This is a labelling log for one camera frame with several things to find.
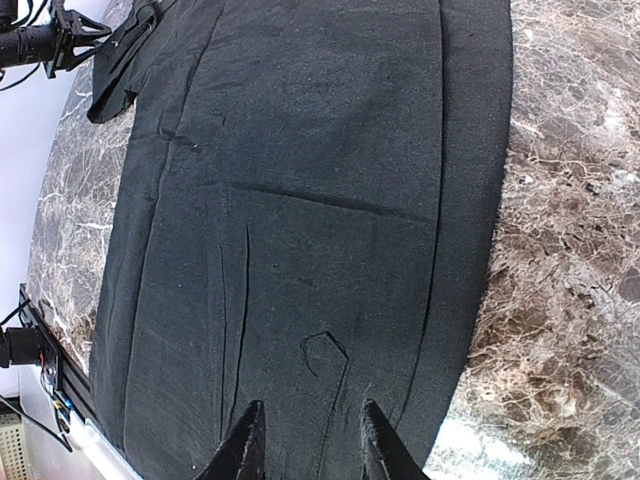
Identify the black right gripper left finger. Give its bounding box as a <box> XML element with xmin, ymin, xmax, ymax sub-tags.
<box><xmin>195</xmin><ymin>400</ymin><xmax>266</xmax><ymax>480</ymax></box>

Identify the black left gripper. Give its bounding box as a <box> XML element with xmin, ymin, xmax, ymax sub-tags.
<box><xmin>1</xmin><ymin>7</ymin><xmax>112</xmax><ymax>79</ymax></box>

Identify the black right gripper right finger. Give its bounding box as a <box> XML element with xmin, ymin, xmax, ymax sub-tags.
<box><xmin>360</xmin><ymin>399</ymin><xmax>429</xmax><ymax>480</ymax></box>

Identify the black long sleeve shirt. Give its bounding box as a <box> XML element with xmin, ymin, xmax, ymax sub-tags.
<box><xmin>88</xmin><ymin>1</ymin><xmax>513</xmax><ymax>479</ymax></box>

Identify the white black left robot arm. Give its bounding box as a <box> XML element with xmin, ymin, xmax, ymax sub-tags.
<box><xmin>1</xmin><ymin>0</ymin><xmax>112</xmax><ymax>368</ymax></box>

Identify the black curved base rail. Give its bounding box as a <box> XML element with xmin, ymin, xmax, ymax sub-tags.
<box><xmin>18</xmin><ymin>283</ymin><xmax>97</xmax><ymax>423</ymax></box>

